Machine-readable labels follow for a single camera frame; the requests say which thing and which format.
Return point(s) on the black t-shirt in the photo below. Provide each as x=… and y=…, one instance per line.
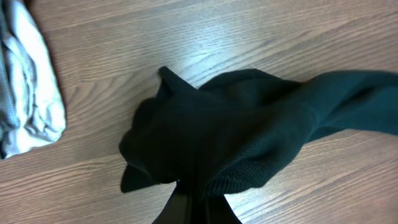
x=239, y=129

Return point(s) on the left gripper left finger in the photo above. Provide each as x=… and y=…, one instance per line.
x=178, y=209

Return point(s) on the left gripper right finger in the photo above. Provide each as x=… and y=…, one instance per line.
x=218, y=211

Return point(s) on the folded beige garment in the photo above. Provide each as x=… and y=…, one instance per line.
x=38, y=101

